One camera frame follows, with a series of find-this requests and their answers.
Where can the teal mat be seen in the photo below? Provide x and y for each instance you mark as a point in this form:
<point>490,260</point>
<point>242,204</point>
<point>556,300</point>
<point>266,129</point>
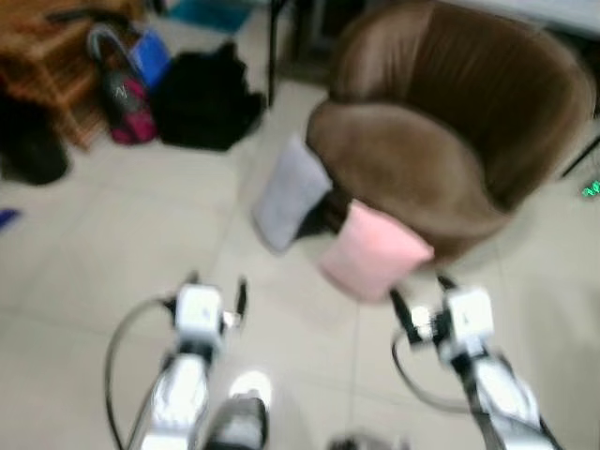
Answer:
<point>211,14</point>

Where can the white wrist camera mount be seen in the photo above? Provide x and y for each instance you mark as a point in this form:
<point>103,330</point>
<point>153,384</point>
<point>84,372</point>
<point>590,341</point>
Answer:
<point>469,319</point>
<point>200,314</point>

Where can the black round bin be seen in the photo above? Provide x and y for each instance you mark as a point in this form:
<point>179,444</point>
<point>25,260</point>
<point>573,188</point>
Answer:
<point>28,145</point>

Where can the silver robot leg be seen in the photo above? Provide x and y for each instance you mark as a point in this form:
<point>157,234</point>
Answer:
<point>234,427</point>
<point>366,442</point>

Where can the black cloth bag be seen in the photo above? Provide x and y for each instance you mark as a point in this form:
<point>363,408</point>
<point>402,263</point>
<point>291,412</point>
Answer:
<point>206,103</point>

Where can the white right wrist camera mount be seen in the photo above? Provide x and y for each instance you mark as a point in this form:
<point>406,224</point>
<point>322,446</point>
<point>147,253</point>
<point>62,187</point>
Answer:
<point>469,319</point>

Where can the silver left robot leg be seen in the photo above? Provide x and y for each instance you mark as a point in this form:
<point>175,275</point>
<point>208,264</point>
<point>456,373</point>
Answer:
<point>234,427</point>

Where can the brown round sofa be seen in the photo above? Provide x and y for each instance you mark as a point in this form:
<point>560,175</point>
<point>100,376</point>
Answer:
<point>441,141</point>

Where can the pink and black bag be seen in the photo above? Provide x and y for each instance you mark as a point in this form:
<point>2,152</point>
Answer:
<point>127,112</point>

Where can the grey pillow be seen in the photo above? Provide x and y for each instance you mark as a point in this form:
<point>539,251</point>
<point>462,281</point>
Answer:
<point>291,192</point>

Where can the silver right robot leg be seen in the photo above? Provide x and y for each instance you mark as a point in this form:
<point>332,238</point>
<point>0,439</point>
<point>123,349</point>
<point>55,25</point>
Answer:
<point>366,442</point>

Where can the black metal leg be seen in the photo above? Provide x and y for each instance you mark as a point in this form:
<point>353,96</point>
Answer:
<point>274,56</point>

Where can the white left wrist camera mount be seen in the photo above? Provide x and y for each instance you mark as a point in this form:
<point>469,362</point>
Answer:
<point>200,314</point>

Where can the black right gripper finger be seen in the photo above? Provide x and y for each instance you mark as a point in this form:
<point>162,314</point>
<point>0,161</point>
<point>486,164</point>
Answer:
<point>401,317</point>
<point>446,282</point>

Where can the blue bag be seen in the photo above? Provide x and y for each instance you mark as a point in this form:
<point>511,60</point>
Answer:
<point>152,58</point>

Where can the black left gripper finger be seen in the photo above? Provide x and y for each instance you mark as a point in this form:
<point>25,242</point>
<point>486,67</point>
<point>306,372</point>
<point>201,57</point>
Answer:
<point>193,279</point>
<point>242,300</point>

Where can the pink pillow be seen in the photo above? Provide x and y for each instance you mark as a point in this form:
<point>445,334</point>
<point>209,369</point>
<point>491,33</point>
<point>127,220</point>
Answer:
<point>370,248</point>

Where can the brown wicker shelf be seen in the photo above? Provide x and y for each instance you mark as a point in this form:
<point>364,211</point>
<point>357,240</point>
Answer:
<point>47,66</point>

